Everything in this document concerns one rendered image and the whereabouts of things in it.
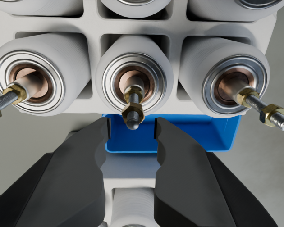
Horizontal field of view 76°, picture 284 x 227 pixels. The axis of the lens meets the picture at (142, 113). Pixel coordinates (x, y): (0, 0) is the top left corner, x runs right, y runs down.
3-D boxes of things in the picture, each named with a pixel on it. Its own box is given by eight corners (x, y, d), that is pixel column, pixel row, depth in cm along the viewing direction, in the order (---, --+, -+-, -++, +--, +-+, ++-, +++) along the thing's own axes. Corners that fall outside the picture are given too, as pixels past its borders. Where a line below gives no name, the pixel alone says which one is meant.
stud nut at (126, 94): (134, 82, 18) (134, 85, 17) (146, 93, 19) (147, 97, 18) (121, 95, 19) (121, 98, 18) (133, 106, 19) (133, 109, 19)
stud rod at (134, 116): (134, 83, 20) (132, 116, 13) (140, 89, 20) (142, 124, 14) (127, 89, 20) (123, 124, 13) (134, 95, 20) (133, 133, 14)
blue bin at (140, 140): (111, 126, 53) (105, 153, 43) (108, 91, 48) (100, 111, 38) (213, 126, 54) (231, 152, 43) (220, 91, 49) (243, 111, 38)
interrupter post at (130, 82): (148, 80, 22) (149, 90, 19) (138, 97, 22) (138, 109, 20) (130, 70, 21) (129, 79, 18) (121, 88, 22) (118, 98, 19)
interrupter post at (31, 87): (20, 71, 21) (1, 80, 18) (42, 73, 21) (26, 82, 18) (25, 91, 22) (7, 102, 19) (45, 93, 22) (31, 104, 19)
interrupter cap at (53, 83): (-11, 45, 19) (-15, 46, 19) (62, 52, 20) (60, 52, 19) (8, 109, 23) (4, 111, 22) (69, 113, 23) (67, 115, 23)
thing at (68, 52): (49, 26, 35) (-26, 34, 19) (100, 31, 35) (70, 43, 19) (56, 76, 39) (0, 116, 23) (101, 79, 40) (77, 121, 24)
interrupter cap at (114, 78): (178, 72, 21) (180, 74, 21) (145, 121, 24) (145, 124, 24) (120, 37, 19) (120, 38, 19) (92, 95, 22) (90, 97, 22)
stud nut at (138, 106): (134, 97, 15) (134, 102, 14) (148, 110, 15) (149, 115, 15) (117, 112, 15) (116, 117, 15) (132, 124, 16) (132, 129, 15)
